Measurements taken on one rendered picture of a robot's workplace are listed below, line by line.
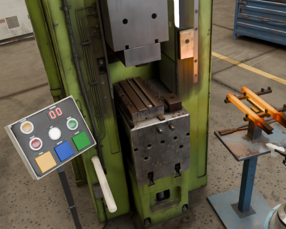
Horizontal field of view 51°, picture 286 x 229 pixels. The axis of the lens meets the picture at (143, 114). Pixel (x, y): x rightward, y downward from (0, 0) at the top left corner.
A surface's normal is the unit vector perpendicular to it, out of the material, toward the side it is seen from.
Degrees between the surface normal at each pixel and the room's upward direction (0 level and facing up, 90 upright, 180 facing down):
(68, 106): 60
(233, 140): 0
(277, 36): 90
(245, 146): 0
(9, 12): 90
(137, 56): 90
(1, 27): 90
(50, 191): 0
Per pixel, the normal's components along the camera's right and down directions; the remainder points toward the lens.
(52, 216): -0.08, -0.83
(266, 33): -0.79, 0.39
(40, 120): 0.57, -0.13
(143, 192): 0.34, 0.49
